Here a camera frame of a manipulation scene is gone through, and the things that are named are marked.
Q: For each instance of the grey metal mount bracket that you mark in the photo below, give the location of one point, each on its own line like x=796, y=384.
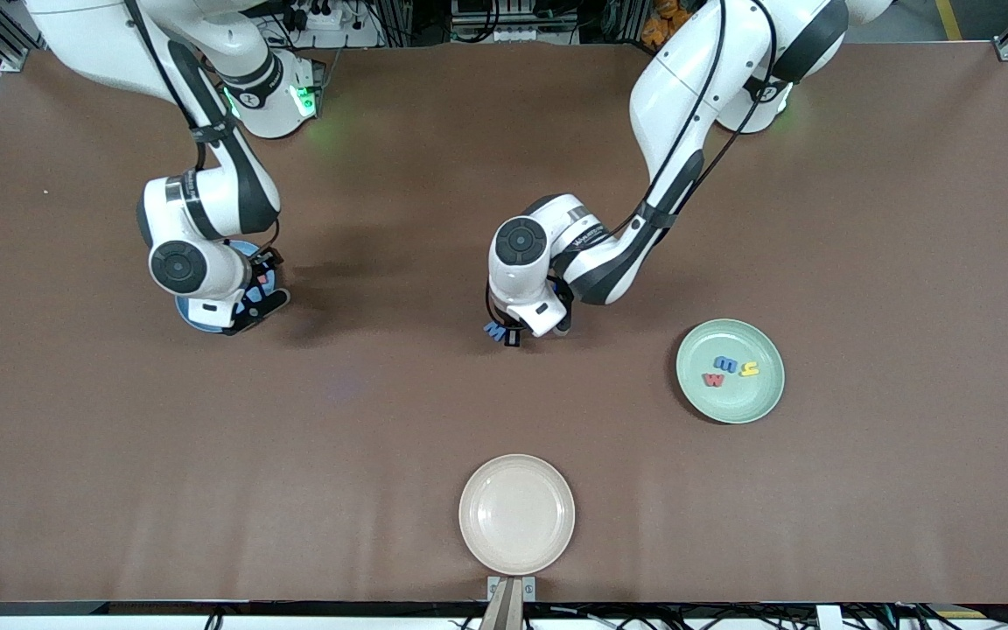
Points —
x=493, y=584

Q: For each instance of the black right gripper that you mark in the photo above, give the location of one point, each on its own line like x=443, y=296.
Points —
x=261, y=282

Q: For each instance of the blue round plate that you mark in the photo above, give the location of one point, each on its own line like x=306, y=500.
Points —
x=268, y=289

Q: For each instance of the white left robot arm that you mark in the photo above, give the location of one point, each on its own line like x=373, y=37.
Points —
x=688, y=79

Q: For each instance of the orange packaged items pile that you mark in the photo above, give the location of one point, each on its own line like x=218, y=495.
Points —
x=661, y=26

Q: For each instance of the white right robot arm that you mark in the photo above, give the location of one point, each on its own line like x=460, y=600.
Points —
x=206, y=201

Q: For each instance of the camera mount post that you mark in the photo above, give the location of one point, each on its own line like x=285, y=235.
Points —
x=504, y=612

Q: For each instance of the green round plate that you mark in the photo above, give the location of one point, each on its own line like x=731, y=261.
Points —
x=749, y=398

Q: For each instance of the red-pink foam lowercase w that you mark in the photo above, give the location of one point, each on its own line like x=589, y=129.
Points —
x=714, y=380

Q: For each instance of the brown table cover sheet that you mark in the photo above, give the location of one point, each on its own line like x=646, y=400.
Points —
x=294, y=437

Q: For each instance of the white power strip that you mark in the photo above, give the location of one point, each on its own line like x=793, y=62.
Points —
x=320, y=22

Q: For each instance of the blue foam uppercase W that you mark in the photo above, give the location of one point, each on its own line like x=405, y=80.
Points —
x=493, y=331

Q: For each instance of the yellow foam lowercase h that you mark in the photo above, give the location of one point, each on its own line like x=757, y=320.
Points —
x=748, y=368

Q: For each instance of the blue foam lowercase m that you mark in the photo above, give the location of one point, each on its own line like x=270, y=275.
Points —
x=725, y=363

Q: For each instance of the beige round plate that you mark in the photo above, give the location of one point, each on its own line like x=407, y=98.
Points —
x=517, y=514

